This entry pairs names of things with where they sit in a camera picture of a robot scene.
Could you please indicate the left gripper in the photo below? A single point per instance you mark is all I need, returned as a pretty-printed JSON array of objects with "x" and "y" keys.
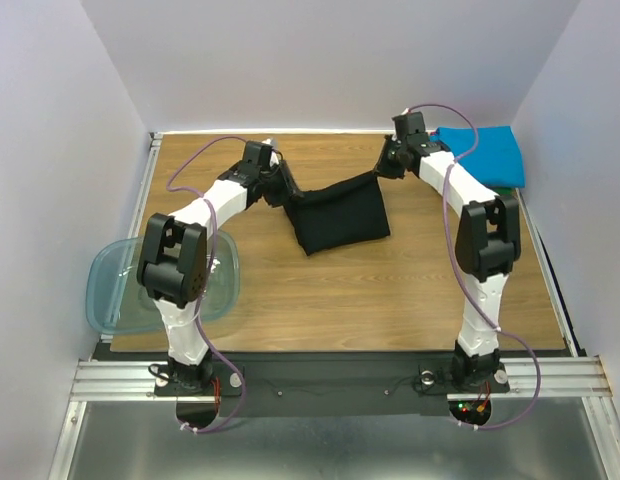
[{"x": 289, "y": 187}]

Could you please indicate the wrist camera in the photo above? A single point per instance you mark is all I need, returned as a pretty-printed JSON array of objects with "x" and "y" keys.
[
  {"x": 410, "y": 128},
  {"x": 260, "y": 155}
]

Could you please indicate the clear blue plastic bin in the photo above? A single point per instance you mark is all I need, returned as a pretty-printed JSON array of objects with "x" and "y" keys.
[{"x": 116, "y": 304}]

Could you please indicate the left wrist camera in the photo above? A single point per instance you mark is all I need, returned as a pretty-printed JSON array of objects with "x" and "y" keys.
[{"x": 260, "y": 155}]

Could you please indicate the aluminium frame rail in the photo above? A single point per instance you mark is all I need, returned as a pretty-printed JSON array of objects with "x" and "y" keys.
[{"x": 114, "y": 381}]

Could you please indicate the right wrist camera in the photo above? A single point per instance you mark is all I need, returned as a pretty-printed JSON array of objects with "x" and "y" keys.
[{"x": 410, "y": 128}]

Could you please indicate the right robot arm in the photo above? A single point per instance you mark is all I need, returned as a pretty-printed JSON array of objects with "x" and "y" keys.
[{"x": 486, "y": 247}]

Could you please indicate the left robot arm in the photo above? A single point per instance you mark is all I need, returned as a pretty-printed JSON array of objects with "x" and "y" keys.
[{"x": 177, "y": 255}]

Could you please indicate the left aluminium side rail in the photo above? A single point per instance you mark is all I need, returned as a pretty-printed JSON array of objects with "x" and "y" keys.
[{"x": 156, "y": 139}]

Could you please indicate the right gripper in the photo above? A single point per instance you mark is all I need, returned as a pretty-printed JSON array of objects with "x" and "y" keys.
[{"x": 384, "y": 160}]

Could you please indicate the black t-shirt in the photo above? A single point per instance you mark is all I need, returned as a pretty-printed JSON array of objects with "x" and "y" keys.
[{"x": 345, "y": 213}]

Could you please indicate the folded blue t-shirt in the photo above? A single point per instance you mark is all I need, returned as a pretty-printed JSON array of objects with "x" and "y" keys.
[{"x": 497, "y": 160}]

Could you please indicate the folded green t-shirt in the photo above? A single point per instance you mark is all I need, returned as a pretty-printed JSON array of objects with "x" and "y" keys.
[{"x": 501, "y": 191}]

